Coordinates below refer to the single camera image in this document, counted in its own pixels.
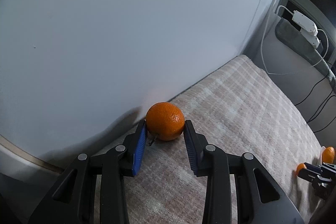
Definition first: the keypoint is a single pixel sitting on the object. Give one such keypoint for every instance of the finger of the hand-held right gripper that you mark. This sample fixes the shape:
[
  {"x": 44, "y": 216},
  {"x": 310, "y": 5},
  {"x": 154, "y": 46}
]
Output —
[
  {"x": 326, "y": 179},
  {"x": 309, "y": 171}
]

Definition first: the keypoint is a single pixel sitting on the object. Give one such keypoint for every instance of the floral white plate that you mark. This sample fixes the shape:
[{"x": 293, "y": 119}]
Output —
[{"x": 322, "y": 158}]

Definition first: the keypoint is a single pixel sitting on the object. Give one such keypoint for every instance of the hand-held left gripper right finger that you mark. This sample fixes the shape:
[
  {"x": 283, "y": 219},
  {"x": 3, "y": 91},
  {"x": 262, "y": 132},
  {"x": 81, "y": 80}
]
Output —
[{"x": 191, "y": 150}]

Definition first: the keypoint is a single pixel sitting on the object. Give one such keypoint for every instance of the small orange with stem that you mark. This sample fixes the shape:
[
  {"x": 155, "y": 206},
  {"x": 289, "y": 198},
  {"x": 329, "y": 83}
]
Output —
[{"x": 165, "y": 121}]

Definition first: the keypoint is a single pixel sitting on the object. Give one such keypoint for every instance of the beige plaid blanket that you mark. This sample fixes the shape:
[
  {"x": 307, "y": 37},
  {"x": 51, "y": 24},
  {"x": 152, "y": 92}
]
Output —
[{"x": 236, "y": 98}]

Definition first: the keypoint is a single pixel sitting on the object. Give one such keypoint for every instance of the grey furniture panel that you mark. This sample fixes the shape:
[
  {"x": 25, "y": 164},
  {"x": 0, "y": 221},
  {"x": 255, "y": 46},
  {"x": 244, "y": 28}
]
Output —
[{"x": 286, "y": 87}]

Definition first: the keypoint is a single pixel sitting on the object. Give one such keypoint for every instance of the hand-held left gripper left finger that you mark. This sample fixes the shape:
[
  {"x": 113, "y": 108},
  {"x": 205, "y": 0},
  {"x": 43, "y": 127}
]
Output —
[{"x": 139, "y": 150}]

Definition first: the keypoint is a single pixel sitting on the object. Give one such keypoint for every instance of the white power strip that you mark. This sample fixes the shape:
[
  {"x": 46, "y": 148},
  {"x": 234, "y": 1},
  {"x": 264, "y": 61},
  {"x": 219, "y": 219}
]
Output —
[{"x": 304, "y": 22}]

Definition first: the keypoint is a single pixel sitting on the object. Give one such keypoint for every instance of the large orange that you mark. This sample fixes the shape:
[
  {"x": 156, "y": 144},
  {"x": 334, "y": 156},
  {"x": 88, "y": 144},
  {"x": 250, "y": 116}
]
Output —
[
  {"x": 300, "y": 167},
  {"x": 328, "y": 154}
]

